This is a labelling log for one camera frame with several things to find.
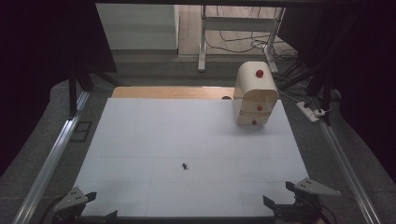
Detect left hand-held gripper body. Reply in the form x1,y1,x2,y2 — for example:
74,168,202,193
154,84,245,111
52,186,89,224

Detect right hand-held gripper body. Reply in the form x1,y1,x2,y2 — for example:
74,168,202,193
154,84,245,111
274,177,342,224

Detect clear drawer with red knob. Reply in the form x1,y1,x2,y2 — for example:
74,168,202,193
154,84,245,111
236,111,272,126
237,99,279,115

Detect cream drawer cabinet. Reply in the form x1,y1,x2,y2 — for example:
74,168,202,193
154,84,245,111
233,61,279,126

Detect white power strip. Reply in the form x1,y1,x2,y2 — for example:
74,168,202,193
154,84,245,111
295,101,327,123

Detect black metal stand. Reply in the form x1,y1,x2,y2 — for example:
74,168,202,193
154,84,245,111
66,62,122,119
279,59,334,127

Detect black curtain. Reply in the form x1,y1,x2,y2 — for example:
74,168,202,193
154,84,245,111
276,0,396,185
0,0,118,176

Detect white cabinet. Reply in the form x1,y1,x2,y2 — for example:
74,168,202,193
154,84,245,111
94,3,181,51

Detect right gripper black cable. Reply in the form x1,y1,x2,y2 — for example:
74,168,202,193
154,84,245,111
319,204,333,224

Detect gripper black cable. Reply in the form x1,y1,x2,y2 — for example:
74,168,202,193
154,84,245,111
38,194,64,224
319,204,333,224

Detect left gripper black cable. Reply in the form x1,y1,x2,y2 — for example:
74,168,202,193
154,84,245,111
38,194,64,224

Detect aluminium rail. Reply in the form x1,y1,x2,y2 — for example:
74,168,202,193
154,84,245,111
317,118,382,224
12,91,92,224

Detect black floor cables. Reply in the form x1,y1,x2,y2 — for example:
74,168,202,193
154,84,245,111
205,5,300,62

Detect white desk frame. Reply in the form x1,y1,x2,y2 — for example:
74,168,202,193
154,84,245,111
197,4,286,74

